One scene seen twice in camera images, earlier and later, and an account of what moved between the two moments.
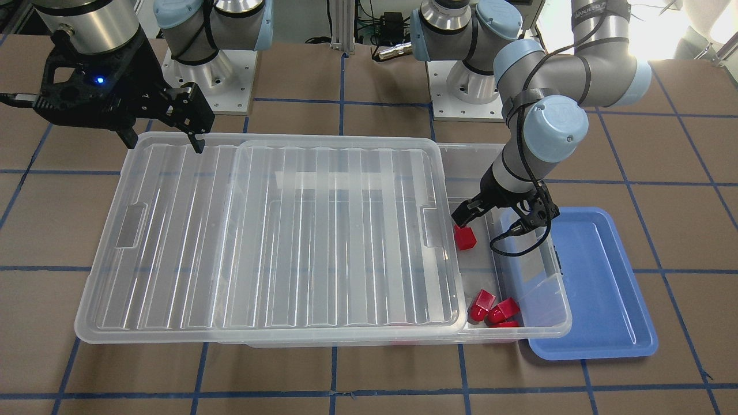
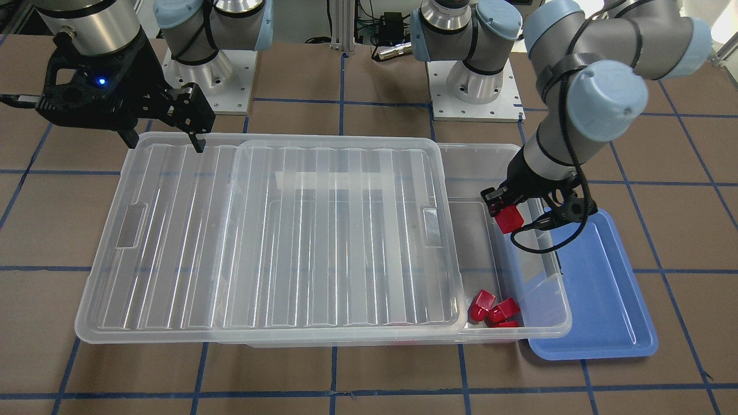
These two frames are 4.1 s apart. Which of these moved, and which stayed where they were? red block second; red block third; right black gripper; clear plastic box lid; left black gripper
Moved: left black gripper
Stayed: red block second; red block third; clear plastic box lid; right black gripper
